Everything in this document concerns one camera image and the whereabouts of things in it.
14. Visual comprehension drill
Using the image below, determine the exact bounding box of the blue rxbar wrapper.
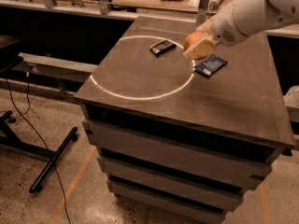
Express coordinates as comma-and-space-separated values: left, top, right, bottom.
194, 54, 227, 77

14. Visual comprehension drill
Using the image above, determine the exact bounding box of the black rxbar chocolate wrapper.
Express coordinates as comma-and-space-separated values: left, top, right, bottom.
149, 39, 177, 57

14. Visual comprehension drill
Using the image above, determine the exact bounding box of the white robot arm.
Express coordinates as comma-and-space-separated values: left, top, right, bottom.
184, 0, 299, 60

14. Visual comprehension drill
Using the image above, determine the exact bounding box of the grey metal rail beam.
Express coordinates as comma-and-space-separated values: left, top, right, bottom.
14, 53, 96, 83

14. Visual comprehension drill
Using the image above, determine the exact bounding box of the black floor cable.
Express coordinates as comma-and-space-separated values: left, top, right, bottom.
4, 68, 73, 224

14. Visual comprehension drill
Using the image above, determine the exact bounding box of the grey drawer cabinet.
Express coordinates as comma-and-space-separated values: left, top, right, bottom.
76, 17, 295, 224

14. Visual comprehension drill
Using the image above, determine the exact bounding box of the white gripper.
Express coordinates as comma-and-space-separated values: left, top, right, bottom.
184, 0, 249, 60

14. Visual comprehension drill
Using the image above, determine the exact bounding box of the orange fruit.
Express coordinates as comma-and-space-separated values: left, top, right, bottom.
183, 31, 203, 49

